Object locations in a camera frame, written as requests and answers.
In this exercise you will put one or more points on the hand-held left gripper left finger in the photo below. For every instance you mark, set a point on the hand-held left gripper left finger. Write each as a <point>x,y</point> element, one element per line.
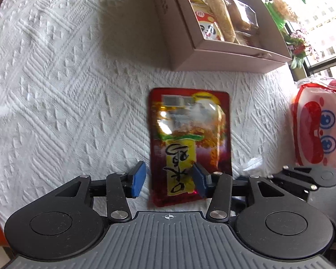
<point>138,179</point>

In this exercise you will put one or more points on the brown snack clear packet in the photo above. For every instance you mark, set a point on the brown snack clear packet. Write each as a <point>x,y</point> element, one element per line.
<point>242,14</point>

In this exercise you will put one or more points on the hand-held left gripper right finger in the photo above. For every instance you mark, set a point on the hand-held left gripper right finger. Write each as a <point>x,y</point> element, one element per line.
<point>199,179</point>

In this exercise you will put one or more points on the white red snack bag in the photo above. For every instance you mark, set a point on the white red snack bag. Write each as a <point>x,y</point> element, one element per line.
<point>310,117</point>

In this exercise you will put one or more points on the white textured tablecloth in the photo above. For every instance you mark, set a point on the white textured tablecloth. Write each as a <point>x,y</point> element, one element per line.
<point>58,89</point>

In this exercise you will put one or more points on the clear plastic jar green lid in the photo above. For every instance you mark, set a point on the clear plastic jar green lid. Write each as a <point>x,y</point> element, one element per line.
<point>285,8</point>

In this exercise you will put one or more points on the green plastic container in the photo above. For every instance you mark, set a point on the green plastic container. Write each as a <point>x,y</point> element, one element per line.
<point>277,19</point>

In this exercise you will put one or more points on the long beige snack packet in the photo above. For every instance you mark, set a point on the long beige snack packet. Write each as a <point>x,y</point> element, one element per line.
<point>219,11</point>

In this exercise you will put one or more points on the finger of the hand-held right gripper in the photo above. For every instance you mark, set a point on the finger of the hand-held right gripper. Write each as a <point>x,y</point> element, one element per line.
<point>305,178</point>

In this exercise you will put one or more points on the brown cardboard box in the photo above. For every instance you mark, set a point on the brown cardboard box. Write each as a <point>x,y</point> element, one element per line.
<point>182,33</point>

